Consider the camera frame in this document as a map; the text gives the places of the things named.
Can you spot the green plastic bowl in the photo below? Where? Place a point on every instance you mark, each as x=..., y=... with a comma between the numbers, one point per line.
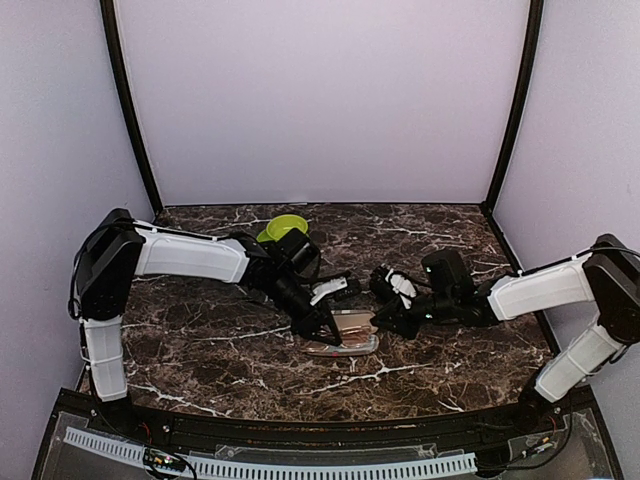
x=279, y=226

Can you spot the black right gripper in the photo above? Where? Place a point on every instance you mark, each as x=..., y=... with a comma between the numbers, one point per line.
x=397, y=315

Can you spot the green plastic plate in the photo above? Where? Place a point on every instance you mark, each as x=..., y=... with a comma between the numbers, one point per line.
x=263, y=236

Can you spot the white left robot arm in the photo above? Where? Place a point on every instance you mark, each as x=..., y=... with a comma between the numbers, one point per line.
x=122, y=251

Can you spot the black frame post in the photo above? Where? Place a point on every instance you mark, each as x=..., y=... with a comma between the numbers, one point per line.
x=128, y=109
x=520, y=94

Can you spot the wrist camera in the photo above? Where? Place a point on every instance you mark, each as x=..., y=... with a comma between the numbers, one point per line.
x=339, y=288
x=388, y=284

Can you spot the pink translucent sunglasses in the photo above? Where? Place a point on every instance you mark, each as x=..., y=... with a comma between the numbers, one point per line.
x=357, y=340

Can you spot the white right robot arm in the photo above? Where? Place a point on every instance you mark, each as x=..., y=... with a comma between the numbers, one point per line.
x=607, y=274

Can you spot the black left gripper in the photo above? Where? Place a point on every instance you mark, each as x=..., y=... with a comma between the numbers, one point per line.
x=314, y=321

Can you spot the left black frame post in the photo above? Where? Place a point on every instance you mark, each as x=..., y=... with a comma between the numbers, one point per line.
x=128, y=109

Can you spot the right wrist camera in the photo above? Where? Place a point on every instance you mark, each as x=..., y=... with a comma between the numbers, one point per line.
x=388, y=284

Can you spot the white slotted cable duct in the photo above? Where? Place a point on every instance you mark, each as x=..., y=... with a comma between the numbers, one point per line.
x=257, y=463

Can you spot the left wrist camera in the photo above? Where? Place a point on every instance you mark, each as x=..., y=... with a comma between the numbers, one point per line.
x=339, y=288

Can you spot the right black frame post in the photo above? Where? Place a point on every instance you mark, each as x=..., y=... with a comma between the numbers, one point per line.
x=520, y=94

